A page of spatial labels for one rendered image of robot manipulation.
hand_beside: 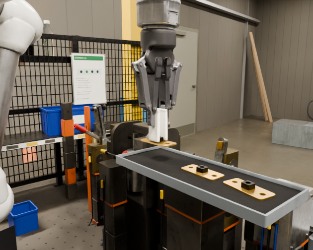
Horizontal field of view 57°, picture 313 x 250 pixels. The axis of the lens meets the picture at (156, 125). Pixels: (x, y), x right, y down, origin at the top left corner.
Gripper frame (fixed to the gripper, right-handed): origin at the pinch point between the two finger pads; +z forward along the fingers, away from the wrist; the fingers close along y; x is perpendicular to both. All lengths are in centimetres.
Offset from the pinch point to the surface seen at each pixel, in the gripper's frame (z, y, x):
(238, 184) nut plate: 7.5, -0.5, -20.9
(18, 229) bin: 51, -11, 70
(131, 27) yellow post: -40, 81, 113
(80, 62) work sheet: -16, 41, 111
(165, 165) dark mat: 7.8, -2.4, -4.7
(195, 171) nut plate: 7.5, -1.0, -11.6
